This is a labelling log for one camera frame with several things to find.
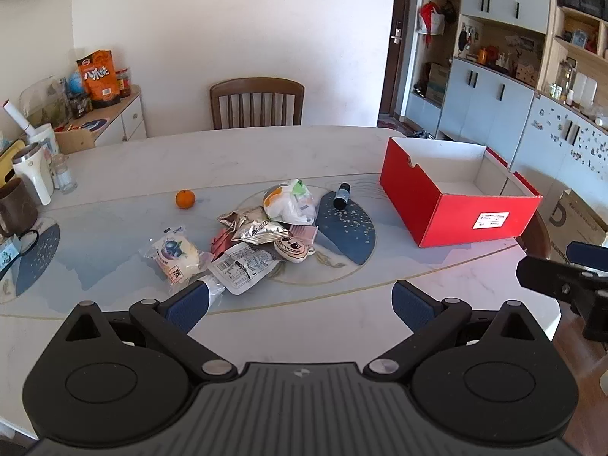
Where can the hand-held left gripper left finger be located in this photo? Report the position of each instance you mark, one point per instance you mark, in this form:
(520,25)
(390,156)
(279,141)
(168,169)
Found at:
(189,305)

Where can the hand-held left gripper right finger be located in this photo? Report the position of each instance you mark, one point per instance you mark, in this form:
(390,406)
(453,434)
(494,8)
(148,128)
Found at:
(412,305)

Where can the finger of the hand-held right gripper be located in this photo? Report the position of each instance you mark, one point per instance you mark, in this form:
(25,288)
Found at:
(546,275)
(589,252)

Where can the blueberry bread packet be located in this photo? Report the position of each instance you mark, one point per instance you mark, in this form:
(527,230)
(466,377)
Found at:
(173,256)

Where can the white printed vacuum packet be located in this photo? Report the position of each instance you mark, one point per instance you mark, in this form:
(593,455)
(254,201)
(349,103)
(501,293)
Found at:
(244,266)

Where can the silver foil snack packet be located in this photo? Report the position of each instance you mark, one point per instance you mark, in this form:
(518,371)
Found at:
(254,228)

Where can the mandarin orange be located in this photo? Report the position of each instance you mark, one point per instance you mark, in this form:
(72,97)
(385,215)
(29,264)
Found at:
(185,199)

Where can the red cardboard box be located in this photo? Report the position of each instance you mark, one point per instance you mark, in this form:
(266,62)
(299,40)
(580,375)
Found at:
(418,199)

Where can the beige toothy face plush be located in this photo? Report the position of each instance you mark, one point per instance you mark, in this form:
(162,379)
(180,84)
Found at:
(292,248)

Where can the small dark bottle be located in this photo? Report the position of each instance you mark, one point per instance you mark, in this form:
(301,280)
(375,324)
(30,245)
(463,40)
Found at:
(341,196)

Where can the pale pink packet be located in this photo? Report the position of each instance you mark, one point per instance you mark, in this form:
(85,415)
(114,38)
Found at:
(304,232)

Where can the white plastic snack bag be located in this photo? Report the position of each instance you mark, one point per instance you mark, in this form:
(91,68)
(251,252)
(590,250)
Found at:
(289,204)

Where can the white marble desktop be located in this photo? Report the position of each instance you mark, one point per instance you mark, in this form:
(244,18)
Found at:
(285,156)

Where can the large printed cardboard box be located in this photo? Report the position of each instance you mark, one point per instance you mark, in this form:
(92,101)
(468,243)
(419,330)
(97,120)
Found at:
(579,223)

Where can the white cabinet with magnets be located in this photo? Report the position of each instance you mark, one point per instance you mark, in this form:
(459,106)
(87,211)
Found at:
(551,142)

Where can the grey sneakers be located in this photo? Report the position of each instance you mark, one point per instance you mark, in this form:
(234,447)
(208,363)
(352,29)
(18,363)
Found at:
(422,134)

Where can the tall glass jar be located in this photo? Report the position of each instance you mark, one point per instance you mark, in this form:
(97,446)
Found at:
(566,80)

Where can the clear glass shaker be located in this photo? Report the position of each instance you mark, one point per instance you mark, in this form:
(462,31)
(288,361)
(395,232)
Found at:
(63,175)

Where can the patterned floor rug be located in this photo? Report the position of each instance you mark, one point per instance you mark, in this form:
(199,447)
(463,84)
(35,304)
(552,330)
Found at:
(396,124)

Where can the white side cabinet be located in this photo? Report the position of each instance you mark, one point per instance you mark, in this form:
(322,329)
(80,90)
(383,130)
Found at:
(126,121)

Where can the dark brown mug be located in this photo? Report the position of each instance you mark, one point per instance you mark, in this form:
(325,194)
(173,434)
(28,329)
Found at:
(16,209)

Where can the small brown cardboard box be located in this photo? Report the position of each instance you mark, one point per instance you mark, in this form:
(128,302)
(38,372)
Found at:
(76,142)

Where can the white electric kettle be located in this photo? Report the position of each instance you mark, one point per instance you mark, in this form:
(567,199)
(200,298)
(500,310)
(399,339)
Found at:
(33,173)

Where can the wooden slatted chair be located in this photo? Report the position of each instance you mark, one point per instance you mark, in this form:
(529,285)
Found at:
(256,104)

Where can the white mug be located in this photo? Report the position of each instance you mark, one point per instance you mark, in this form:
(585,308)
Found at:
(45,137)

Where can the cardboard box in cabinet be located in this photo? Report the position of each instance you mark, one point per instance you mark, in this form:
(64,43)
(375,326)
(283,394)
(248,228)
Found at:
(438,83)

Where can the dark brown door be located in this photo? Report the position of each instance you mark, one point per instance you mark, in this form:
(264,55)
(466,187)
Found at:
(387,80)

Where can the dark glass jar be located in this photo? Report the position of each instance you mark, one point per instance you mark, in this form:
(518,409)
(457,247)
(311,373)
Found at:
(80,107)

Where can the red sauce jar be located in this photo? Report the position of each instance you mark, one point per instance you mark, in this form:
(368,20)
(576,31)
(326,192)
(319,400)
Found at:
(123,83)

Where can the yellow tissue box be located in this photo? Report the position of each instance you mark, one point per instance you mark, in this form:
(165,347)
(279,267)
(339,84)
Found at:
(9,156)

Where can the orange snack bag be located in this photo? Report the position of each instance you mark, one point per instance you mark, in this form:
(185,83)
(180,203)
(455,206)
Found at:
(99,78)

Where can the white lint roller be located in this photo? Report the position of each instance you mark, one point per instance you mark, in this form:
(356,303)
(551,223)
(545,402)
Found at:
(16,116)

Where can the red and white hanging bag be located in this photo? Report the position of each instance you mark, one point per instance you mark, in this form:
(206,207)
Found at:
(430,19)

